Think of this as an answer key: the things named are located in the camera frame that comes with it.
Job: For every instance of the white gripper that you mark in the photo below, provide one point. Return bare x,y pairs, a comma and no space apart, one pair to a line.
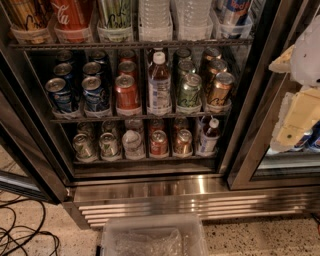
307,58

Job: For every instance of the green 7up can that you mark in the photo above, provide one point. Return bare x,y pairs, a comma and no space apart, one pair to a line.
83,146
109,127
86,128
108,145

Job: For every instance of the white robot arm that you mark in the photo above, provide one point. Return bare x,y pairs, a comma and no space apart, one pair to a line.
302,59

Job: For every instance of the blue pepsi can right fridge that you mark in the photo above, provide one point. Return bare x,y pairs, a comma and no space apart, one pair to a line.
310,140

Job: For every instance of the gold lacroix can middle front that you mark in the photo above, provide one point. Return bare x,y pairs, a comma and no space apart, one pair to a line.
220,89

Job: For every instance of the brown tea bottle bottom shelf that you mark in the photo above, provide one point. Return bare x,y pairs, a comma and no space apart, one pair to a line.
209,136

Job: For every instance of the brown tea bottle shelf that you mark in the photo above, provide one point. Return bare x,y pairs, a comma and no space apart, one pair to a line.
209,136
159,85

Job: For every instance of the green lacroix can middle front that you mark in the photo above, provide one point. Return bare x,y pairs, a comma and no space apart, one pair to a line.
189,91

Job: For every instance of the green lacroix can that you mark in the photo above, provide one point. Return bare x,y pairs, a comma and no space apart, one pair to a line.
189,91
115,14

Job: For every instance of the red bull can top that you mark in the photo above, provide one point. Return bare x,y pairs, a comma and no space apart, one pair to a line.
234,12

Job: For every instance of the orange soda can bottom front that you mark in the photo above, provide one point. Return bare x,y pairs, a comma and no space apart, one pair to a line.
183,142

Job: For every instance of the brown tea bottle middle shelf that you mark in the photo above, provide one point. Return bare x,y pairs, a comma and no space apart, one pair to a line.
159,85

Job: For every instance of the red soda can bottom front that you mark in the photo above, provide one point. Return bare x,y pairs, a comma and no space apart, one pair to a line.
158,143

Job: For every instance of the red soda can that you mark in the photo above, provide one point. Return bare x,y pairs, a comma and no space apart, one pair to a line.
158,143
126,89

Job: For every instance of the clear water bottle bottom shelf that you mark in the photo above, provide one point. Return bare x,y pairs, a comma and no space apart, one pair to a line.
133,145

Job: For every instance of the red soda can middle front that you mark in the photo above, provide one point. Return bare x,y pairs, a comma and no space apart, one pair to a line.
126,89

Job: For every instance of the blue pepsi can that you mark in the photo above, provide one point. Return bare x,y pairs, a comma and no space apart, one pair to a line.
96,96
61,94

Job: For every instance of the green lacroix can top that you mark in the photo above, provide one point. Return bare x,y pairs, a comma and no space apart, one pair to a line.
115,14

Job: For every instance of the green 7up can left rear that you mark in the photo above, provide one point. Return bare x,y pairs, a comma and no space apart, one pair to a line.
86,128

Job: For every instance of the green 7up can left front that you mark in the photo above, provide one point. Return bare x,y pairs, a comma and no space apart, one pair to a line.
83,146

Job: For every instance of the steel fridge base grille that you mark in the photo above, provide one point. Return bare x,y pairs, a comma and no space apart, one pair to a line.
92,203

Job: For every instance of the blue pepsi can front left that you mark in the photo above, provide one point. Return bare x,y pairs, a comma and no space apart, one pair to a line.
61,94

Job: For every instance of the red coca-cola can top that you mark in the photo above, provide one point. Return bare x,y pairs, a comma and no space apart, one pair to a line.
73,18

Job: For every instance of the yellow lacroix can top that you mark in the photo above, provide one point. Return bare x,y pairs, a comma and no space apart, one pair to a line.
30,19

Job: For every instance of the clear water bottle top right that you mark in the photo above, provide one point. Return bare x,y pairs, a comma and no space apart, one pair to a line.
192,13

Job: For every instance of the clear water bottle top left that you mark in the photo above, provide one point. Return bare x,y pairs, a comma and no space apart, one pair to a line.
154,13

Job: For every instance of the clear plastic bin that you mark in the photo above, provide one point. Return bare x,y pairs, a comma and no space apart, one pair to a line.
158,235

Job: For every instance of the steel fridge door frame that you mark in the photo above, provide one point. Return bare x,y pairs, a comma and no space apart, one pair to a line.
259,95

